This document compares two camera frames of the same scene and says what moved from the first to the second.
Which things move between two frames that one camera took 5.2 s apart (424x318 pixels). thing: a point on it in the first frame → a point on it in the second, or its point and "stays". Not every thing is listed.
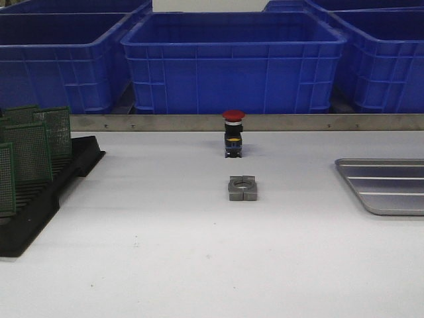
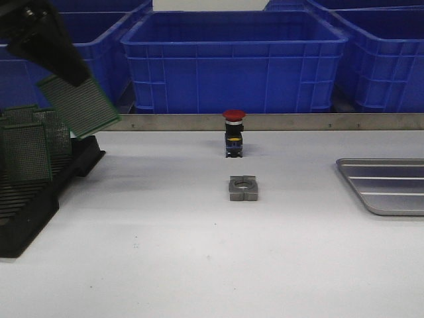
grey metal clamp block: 242,187 stays
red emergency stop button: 233,132 stays
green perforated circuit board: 32,159 stays
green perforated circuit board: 7,181 → 90,109
